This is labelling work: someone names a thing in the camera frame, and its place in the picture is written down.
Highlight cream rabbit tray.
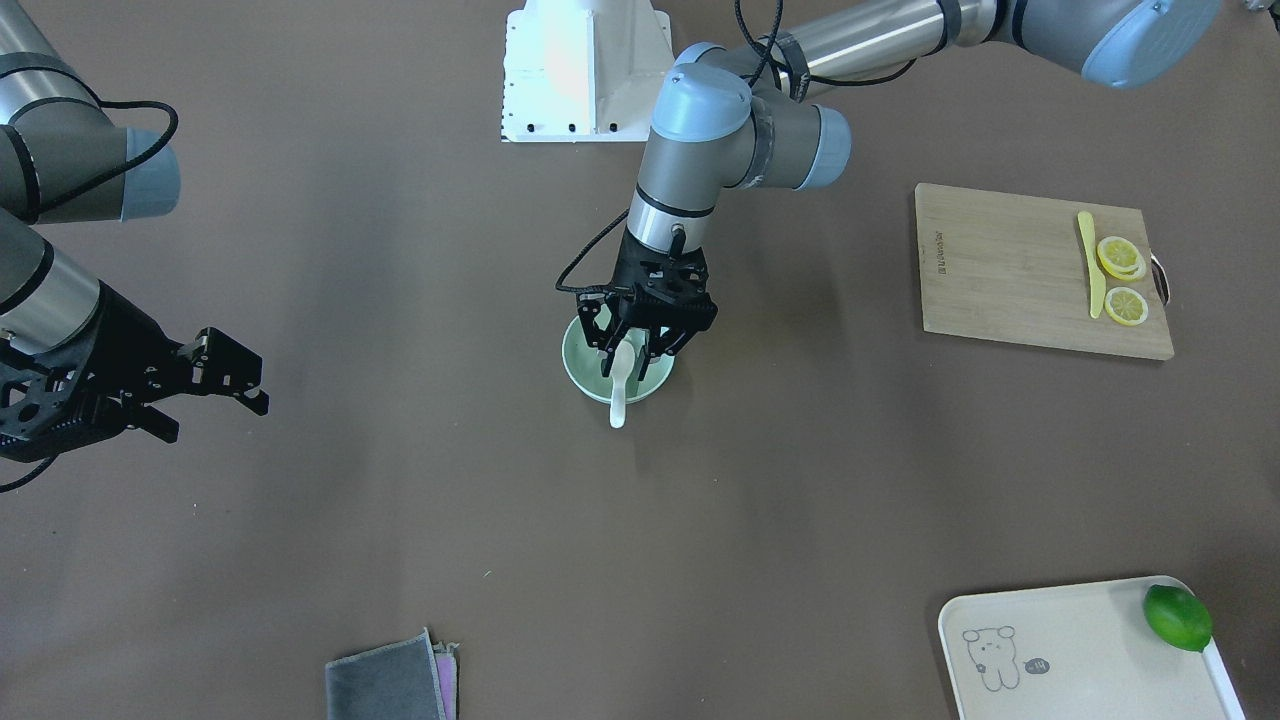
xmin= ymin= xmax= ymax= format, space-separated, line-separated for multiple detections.
xmin=937 ymin=575 xmax=1244 ymax=719

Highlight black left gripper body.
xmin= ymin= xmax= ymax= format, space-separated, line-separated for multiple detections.
xmin=575 ymin=231 xmax=718 ymax=340

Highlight light green bowl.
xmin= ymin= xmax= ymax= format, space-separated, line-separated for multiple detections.
xmin=561 ymin=316 xmax=676 ymax=404

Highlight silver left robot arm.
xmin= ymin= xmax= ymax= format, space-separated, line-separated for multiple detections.
xmin=570 ymin=1 xmax=1220 ymax=387

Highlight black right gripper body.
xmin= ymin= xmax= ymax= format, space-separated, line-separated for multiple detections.
xmin=1 ymin=284 xmax=186 ymax=462

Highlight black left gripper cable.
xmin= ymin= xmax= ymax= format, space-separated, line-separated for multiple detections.
xmin=556 ymin=205 xmax=634 ymax=296

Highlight green lime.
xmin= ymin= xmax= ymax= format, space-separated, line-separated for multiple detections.
xmin=1142 ymin=584 xmax=1213 ymax=653

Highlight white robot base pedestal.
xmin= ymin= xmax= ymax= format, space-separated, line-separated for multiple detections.
xmin=500 ymin=1 xmax=675 ymax=143

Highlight bamboo cutting board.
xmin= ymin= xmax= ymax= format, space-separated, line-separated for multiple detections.
xmin=913 ymin=183 xmax=1174 ymax=361

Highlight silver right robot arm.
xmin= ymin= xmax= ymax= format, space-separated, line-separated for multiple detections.
xmin=1 ymin=1 xmax=269 ymax=462

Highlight grey folded cloth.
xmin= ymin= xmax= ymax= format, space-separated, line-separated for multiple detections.
xmin=325 ymin=628 xmax=460 ymax=719

